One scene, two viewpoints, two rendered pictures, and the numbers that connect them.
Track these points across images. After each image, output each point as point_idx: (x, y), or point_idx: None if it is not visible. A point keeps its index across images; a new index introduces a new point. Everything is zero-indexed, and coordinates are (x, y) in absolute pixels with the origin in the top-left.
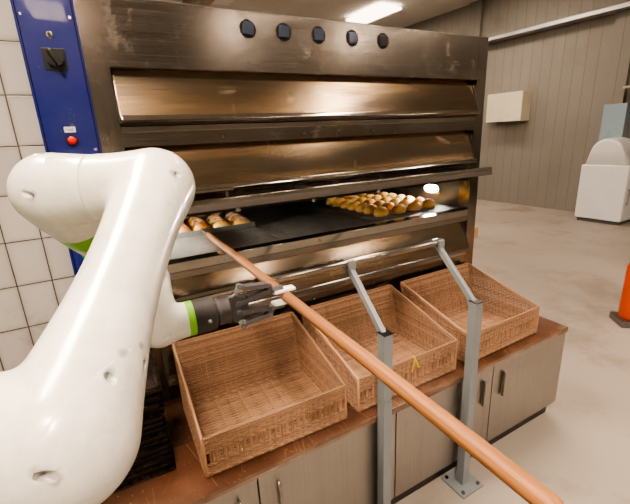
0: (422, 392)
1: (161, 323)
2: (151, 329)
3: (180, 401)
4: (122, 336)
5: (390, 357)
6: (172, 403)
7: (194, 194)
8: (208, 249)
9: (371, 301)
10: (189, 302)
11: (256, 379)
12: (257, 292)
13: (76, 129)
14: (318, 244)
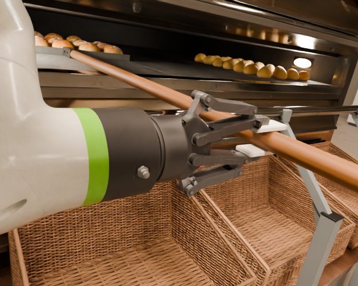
0: (321, 283)
1: None
2: None
3: (8, 274)
4: None
5: (330, 248)
6: None
7: None
8: (76, 67)
9: (249, 167)
10: (89, 111)
11: (117, 249)
12: (228, 121)
13: None
14: (213, 90)
